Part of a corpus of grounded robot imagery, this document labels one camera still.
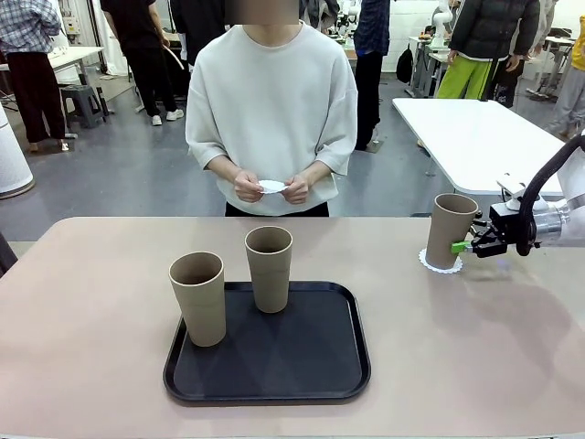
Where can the person in black printed trousers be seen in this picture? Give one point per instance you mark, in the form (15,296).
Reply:
(505,87)

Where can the person's left forearm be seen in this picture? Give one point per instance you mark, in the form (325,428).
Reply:
(317,173)

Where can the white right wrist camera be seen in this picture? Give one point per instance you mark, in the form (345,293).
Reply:
(512,187)

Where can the tan plastic cup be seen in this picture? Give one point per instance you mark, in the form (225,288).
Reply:
(201,311)
(445,228)
(269,283)

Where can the person in blue patterned shirt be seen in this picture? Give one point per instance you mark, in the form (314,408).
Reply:
(370,27)

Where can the black backpack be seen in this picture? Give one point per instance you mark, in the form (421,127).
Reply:
(404,66)

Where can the person in plaid shirt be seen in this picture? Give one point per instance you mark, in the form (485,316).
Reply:
(27,27)

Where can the person in black puffer jacket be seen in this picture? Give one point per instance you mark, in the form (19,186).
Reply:
(493,27)

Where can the person in yellow top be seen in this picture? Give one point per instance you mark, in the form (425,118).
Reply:
(577,59)

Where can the large white table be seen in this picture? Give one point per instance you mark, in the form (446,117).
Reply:
(457,137)

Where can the white desk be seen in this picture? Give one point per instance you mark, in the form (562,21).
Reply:
(77,54)

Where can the person's right hand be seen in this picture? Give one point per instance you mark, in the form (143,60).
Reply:
(247,185)

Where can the person in black clothes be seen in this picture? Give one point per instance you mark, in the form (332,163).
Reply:
(137,27)

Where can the white background workbench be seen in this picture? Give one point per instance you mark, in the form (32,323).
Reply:
(429,57)

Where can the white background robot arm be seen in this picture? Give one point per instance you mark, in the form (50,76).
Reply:
(441,23)

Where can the person in dark jacket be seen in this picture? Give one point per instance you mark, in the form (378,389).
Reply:
(201,18)

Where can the black plastic tray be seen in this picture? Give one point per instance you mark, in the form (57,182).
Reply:
(274,366)

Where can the person's right forearm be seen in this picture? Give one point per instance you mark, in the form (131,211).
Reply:
(224,167)

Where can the person's left hand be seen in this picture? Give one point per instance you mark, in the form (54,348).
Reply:
(298,189)

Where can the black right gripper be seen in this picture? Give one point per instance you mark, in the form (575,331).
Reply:
(503,224)

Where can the person in cream sweatshirt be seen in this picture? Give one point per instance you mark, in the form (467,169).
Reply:
(269,114)

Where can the grey plastic stool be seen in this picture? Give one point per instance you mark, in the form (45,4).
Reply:
(82,91)

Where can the white scalloped paper coaster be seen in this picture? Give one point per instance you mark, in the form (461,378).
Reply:
(423,261)
(273,186)

